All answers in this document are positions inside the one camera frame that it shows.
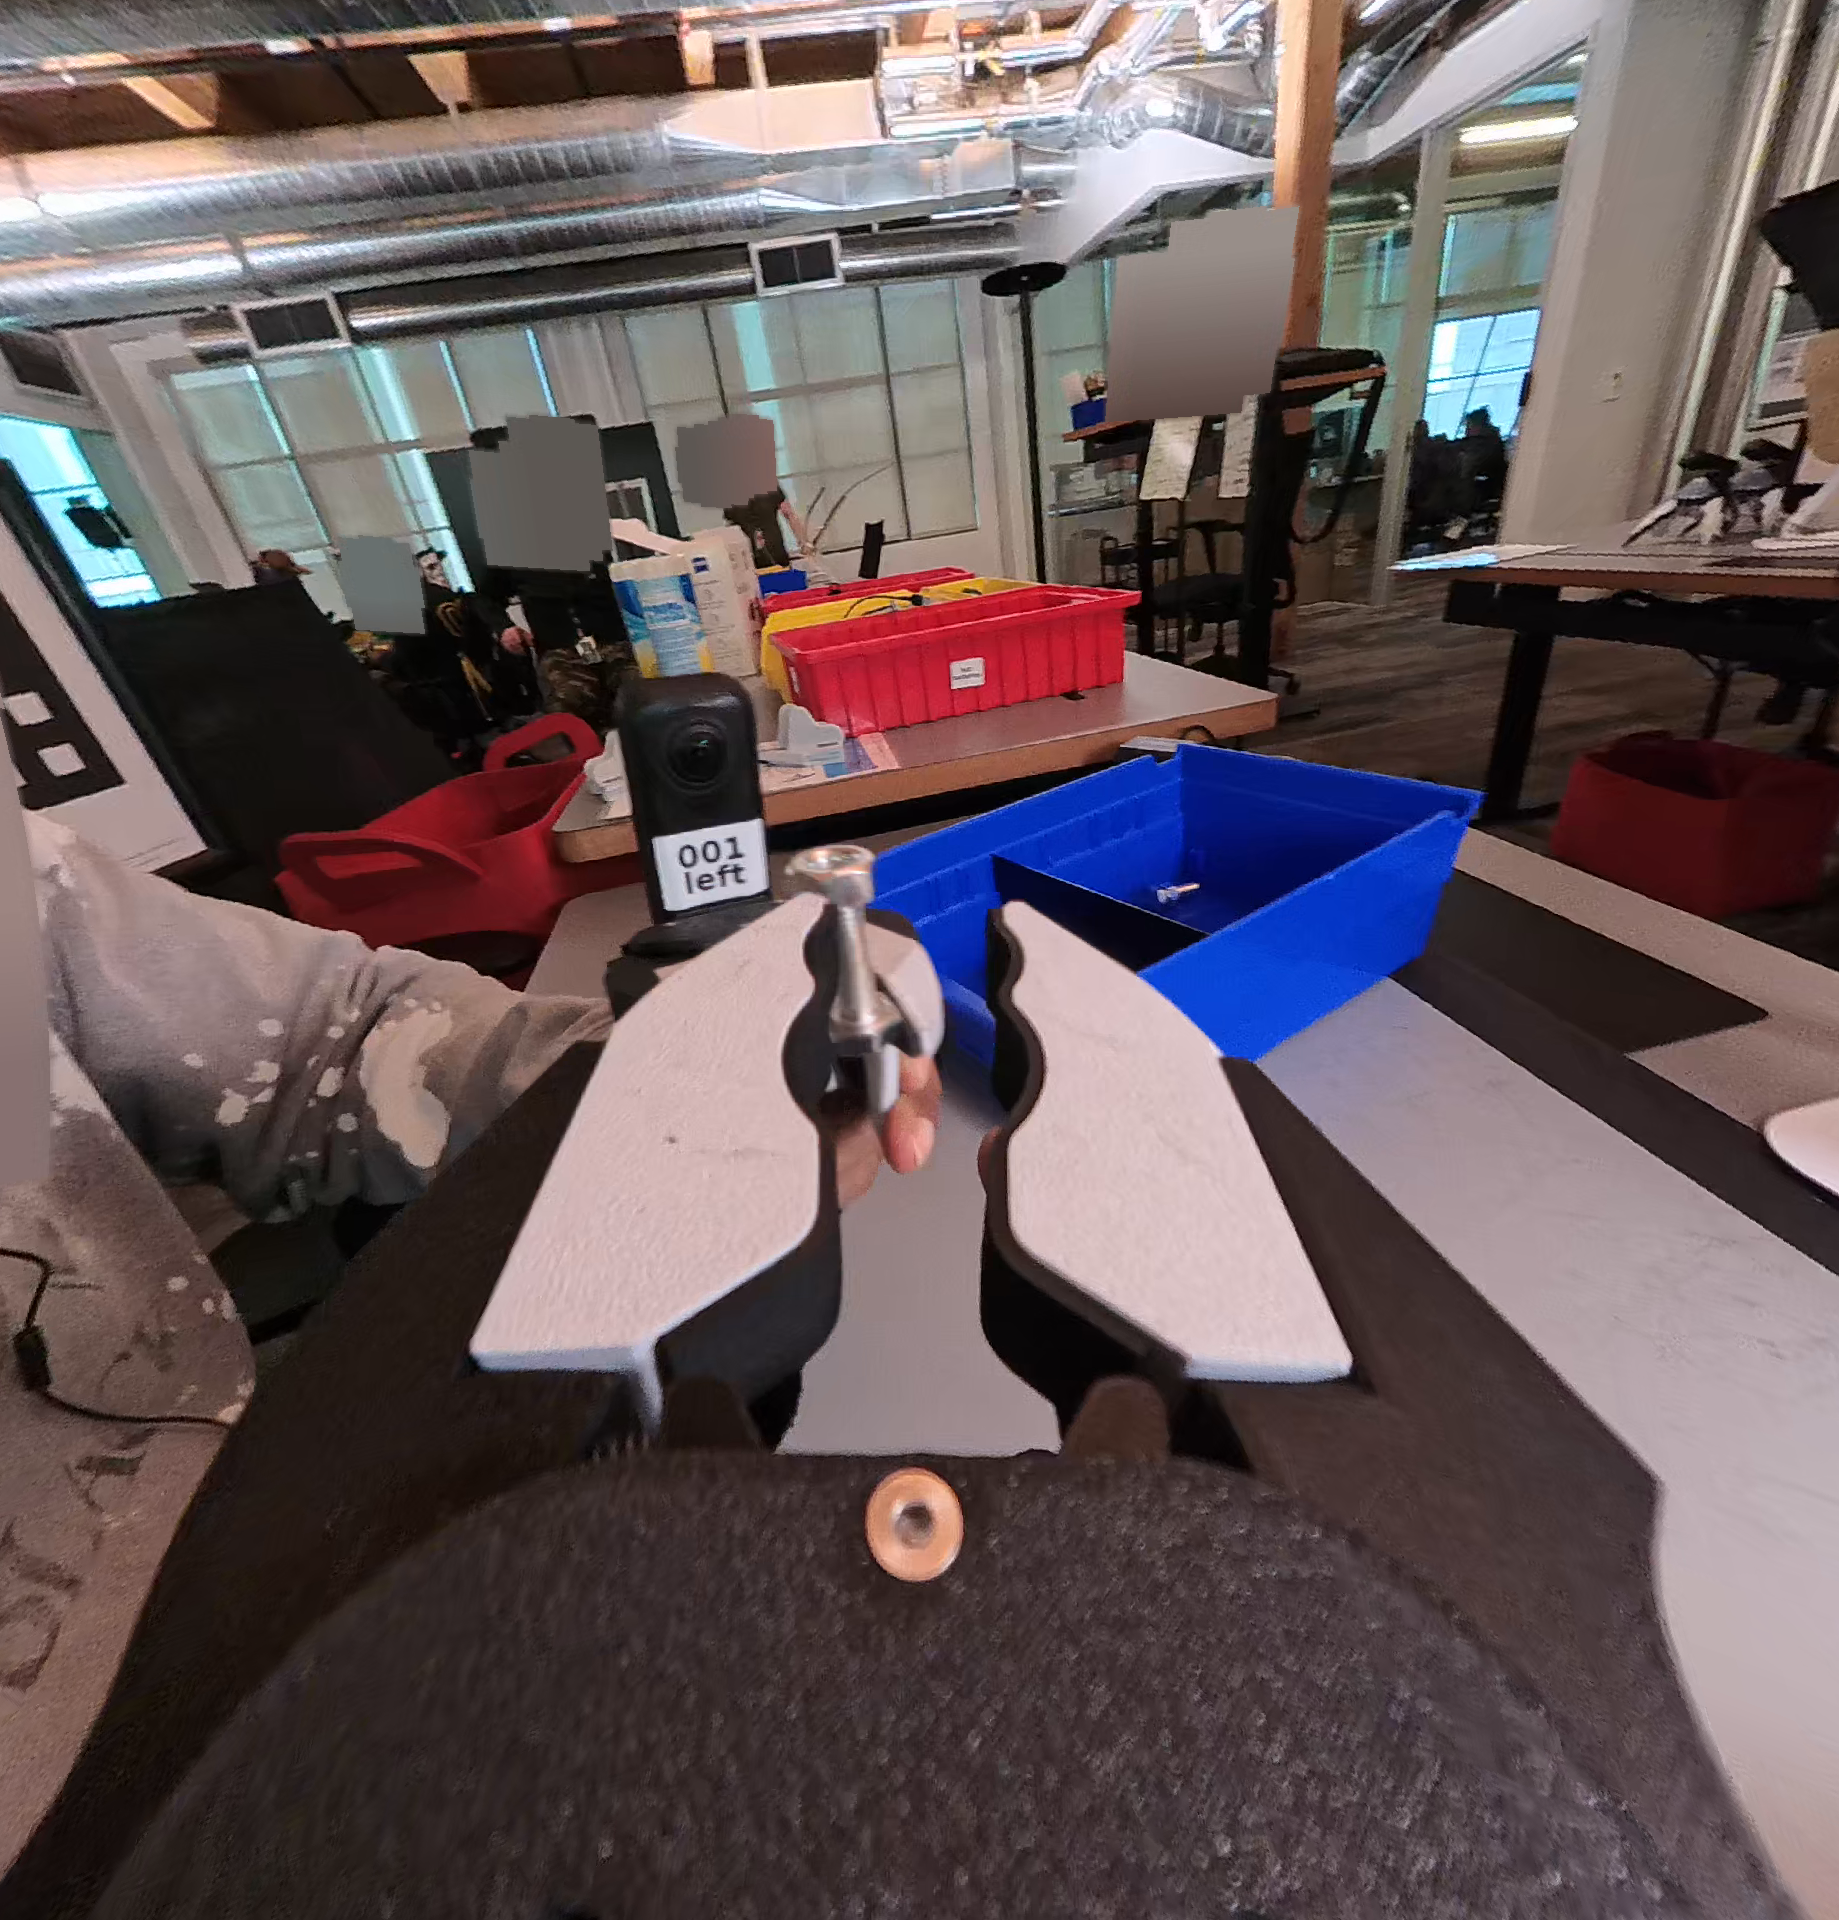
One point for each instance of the black partition panel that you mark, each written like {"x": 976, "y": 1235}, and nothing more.
{"x": 290, "y": 706}

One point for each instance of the wooden stand black panel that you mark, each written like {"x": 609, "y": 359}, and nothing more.
{"x": 1827, "y": 246}

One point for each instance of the person's left forearm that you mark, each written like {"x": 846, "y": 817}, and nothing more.
{"x": 334, "y": 1035}

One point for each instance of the blue plastic bin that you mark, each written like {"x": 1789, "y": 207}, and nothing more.
{"x": 1310, "y": 930}

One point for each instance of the black floor lamp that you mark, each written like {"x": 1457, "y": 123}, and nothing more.
{"x": 1024, "y": 277}

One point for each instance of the white box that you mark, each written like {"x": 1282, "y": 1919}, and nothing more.
{"x": 730, "y": 601}

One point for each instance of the person's left hand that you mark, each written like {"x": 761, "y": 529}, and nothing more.
{"x": 906, "y": 1125}

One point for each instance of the small white plastic holder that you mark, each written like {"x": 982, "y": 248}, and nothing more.
{"x": 604, "y": 781}

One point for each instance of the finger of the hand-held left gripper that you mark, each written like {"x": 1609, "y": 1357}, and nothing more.
{"x": 910, "y": 981}

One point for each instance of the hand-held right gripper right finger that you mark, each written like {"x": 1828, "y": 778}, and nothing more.
{"x": 1160, "y": 1201}

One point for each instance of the silver air duct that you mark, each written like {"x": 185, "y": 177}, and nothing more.
{"x": 409, "y": 196}

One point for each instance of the black bin divider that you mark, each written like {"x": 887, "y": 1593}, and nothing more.
{"x": 1085, "y": 916}

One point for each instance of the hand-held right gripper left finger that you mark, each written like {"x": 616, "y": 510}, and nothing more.
{"x": 664, "y": 1186}

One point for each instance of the black framed marker board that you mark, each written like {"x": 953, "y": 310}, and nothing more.
{"x": 80, "y": 721}

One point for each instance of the person's right hand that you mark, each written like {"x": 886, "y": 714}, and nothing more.
{"x": 992, "y": 1170}

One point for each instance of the blue-white wipes tub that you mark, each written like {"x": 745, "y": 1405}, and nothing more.
{"x": 661, "y": 615}

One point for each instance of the silver hex nut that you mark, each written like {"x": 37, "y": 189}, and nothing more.
{"x": 867, "y": 1038}

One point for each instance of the small white blue object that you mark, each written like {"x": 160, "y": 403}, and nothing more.
{"x": 810, "y": 738}

